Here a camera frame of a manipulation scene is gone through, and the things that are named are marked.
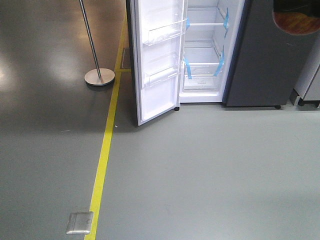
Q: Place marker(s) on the red yellow apple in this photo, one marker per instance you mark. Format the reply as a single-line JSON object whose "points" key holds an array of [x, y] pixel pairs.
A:
{"points": [[297, 17]]}

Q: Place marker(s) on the fridge door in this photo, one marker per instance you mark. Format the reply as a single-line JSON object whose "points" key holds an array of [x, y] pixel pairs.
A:
{"points": [[154, 101]]}

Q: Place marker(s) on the glass fridge shelf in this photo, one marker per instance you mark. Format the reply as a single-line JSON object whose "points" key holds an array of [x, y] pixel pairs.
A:
{"points": [[206, 16], [202, 52]]}

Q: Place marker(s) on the grey fridge body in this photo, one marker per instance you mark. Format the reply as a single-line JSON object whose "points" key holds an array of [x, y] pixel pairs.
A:
{"points": [[262, 63]]}

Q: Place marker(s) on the lower clear door bin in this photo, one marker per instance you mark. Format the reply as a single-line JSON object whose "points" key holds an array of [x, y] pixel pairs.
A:
{"points": [[153, 78]]}

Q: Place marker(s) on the clear door bin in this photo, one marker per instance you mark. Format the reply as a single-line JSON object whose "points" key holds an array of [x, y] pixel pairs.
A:
{"points": [[153, 78], [152, 35]]}

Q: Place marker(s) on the blue tape strip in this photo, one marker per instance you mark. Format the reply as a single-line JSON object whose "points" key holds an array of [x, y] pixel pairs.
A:
{"points": [[188, 68], [226, 23], [187, 23], [220, 64]]}

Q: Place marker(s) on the clear crisper drawer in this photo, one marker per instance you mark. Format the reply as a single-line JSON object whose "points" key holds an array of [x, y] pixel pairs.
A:
{"points": [[203, 79]]}

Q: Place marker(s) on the middle clear door bin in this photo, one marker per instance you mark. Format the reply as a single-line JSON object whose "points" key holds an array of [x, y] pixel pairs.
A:
{"points": [[152, 35]]}

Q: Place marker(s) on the white appliance on wheels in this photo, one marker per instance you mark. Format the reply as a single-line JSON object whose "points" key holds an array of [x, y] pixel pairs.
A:
{"points": [[307, 88]]}

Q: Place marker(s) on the matte silver stanchion post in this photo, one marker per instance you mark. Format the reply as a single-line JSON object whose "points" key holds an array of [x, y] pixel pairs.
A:
{"points": [[97, 77]]}

